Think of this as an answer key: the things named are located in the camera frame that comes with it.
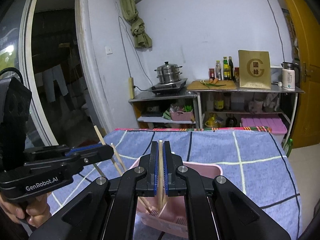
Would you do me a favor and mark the bamboo chopstick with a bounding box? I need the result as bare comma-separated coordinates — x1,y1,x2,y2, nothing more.
94,125,106,145
111,143,127,172
138,197,153,214
158,140,164,211

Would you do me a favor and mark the metal kitchen shelf table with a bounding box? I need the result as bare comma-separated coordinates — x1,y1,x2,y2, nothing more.
188,82,304,144

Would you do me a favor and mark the person's left hand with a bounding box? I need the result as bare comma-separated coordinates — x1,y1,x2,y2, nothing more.
1,194,52,228

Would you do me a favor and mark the pink plastic chopstick basket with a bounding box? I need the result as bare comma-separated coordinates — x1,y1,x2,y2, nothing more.
137,161,223,238

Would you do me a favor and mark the low metal stove stand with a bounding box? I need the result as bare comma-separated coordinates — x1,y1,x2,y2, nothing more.
129,88,200,128

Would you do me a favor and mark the pink woven basket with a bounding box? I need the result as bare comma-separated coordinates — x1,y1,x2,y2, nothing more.
170,111,195,122

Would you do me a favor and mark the yellow power strip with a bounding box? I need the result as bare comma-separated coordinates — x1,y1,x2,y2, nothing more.
128,77,135,99

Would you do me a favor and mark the induction cooker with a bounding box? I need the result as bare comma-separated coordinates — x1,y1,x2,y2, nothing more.
149,78,187,95

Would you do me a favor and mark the blue checked tablecloth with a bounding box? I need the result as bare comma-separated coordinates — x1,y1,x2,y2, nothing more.
46,129,303,240

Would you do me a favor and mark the stainless steel steamer pot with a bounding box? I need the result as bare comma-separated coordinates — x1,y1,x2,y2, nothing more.
155,61,182,84

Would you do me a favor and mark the red jar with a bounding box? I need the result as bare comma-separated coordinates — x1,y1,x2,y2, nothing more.
209,68,215,80

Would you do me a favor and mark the wooden cutting board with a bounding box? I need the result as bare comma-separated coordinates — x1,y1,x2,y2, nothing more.
187,80,237,90

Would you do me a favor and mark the clear plastic bottle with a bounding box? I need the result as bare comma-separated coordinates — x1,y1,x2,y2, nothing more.
216,60,222,80

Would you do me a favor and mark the pink storage box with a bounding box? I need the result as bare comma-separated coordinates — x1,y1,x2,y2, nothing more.
240,115,287,143

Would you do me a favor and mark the green hanging cloth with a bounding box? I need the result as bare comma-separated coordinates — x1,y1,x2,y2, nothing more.
120,0,152,48

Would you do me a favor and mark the dark sauce bottle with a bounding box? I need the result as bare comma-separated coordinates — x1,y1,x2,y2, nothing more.
228,56,235,81

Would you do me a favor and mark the gold paper gift bag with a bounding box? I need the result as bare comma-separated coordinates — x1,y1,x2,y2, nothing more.
238,50,271,89

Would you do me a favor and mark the yellow wooden door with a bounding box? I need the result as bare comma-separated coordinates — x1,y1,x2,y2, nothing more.
284,0,320,148

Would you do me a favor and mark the white electric kettle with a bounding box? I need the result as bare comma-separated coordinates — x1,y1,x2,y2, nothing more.
281,62,300,90

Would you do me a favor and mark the white wall switch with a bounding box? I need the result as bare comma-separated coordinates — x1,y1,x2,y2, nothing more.
105,46,113,55

